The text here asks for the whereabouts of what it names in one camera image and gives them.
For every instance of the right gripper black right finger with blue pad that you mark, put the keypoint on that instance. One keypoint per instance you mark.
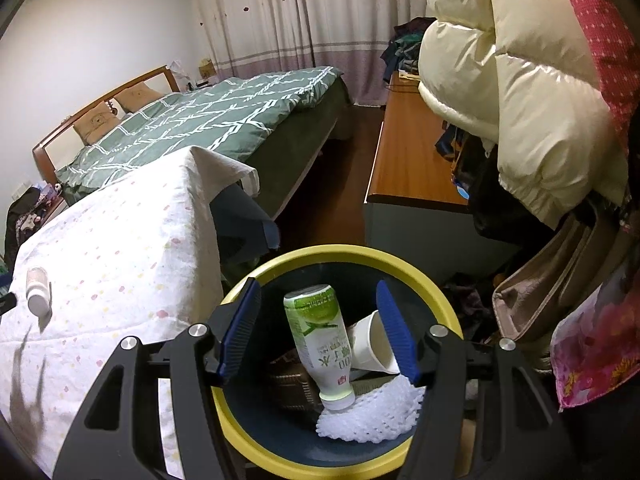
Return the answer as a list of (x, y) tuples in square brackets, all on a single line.
[(517, 432)]

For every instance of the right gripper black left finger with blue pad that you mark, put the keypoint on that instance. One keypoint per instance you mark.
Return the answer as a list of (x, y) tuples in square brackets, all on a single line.
[(116, 432)]

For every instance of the white foam fruit net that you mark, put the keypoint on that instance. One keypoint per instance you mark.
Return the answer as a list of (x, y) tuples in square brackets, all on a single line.
[(383, 414)]

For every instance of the white paper cup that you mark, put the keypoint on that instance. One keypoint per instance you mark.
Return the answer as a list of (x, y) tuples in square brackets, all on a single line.
[(371, 350)]

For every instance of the small white red label bottle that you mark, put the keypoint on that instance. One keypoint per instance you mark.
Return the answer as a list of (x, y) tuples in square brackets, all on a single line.
[(38, 292)]

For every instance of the green tea bottle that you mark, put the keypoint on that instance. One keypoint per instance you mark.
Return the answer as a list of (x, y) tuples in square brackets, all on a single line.
[(315, 319)]

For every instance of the pink floral cloth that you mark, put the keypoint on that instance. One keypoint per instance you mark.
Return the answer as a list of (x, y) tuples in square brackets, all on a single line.
[(595, 349)]

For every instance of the white floral table cloth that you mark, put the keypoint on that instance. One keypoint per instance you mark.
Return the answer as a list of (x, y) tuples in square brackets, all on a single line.
[(138, 257)]

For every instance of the beige handbag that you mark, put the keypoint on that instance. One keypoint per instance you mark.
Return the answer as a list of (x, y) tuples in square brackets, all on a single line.
[(529, 303)]

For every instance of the dark clothes pile on nightstand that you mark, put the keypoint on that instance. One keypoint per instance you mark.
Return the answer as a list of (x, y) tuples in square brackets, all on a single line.
[(26, 216)]

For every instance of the orange wooden desk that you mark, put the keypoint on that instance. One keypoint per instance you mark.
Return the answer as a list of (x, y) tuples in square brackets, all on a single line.
[(412, 210)]

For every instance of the brown pillow left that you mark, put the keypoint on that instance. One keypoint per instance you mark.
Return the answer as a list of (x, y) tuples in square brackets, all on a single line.
[(96, 123)]

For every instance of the brown pillow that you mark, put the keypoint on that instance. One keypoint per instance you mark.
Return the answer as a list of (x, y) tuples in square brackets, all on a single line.
[(136, 97), (96, 123)]

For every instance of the brown pillow right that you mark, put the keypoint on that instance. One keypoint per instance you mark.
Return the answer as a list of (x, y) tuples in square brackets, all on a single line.
[(136, 97)]

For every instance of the green checked duvet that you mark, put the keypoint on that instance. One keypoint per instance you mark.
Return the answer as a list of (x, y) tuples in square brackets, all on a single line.
[(274, 122)]

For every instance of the yellow box far nightstand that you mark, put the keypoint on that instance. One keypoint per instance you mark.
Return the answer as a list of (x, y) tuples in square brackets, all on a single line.
[(206, 68)]

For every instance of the cream puffer jacket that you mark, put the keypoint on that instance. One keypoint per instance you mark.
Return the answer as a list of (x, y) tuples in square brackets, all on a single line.
[(519, 75)]

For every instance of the clothes pile on desk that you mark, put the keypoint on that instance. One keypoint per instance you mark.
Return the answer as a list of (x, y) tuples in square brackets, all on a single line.
[(402, 52)]

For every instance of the striped pink white curtain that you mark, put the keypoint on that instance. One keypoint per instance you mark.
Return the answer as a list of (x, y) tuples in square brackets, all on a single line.
[(243, 38)]

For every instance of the wooden bed frame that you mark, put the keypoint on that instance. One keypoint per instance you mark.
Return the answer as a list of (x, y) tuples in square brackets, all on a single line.
[(62, 145)]

